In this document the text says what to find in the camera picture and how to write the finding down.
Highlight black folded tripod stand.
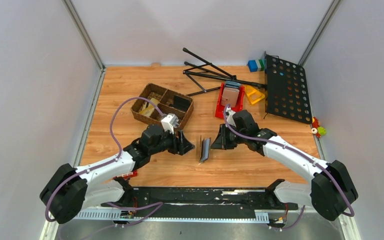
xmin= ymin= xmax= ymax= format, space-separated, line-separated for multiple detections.
xmin=182 ymin=47 xmax=268 ymax=97

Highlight pink wallet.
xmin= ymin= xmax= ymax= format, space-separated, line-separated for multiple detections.
xmin=220 ymin=87 xmax=240 ymax=107

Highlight red plastic bin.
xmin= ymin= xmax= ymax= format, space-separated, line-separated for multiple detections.
xmin=214 ymin=82 xmax=246 ymax=120

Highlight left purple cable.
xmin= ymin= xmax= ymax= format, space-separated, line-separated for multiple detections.
xmin=44 ymin=96 xmax=166 ymax=223

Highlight red white small tray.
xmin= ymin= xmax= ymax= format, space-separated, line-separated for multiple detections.
xmin=112 ymin=170 xmax=138 ymax=180

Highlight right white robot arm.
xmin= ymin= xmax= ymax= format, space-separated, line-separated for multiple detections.
xmin=210 ymin=106 xmax=359 ymax=221

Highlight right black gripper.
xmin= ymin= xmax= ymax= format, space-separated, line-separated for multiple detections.
xmin=211 ymin=124 xmax=247 ymax=150

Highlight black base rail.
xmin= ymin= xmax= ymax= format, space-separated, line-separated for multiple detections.
xmin=76 ymin=178 xmax=300 ymax=223

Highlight wrist white camera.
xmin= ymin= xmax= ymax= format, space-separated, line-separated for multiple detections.
xmin=160 ymin=113 xmax=179 ymax=135
xmin=225 ymin=109 xmax=236 ymax=127

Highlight woven wicker basket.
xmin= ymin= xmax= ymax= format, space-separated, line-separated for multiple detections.
xmin=131 ymin=83 xmax=194 ymax=130

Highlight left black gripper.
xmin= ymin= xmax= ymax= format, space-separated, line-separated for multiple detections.
xmin=149 ymin=126 xmax=196 ymax=156

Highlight black card in basket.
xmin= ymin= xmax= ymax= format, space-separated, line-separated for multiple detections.
xmin=169 ymin=95 xmax=191 ymax=112

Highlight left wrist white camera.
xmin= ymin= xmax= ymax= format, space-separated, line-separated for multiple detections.
xmin=160 ymin=113 xmax=179 ymax=135

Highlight red green toy pieces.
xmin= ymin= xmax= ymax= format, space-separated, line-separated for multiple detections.
xmin=311 ymin=117 xmax=327 ymax=139

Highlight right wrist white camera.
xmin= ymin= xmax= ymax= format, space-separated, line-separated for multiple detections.
xmin=225 ymin=109 xmax=236 ymax=127

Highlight black perforated metal tray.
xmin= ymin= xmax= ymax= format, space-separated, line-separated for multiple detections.
xmin=264 ymin=53 xmax=313 ymax=124

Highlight gold card in basket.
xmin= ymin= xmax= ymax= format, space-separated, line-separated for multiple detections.
xmin=139 ymin=97 xmax=159 ymax=117

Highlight yellow plastic frame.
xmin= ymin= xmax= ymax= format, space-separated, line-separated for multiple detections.
xmin=244 ymin=85 xmax=266 ymax=105

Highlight blue green toy block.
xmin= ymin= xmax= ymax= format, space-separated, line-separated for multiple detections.
xmin=247 ymin=59 xmax=266 ymax=73

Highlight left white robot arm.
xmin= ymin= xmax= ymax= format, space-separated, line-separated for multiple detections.
xmin=39 ymin=124 xmax=195 ymax=224

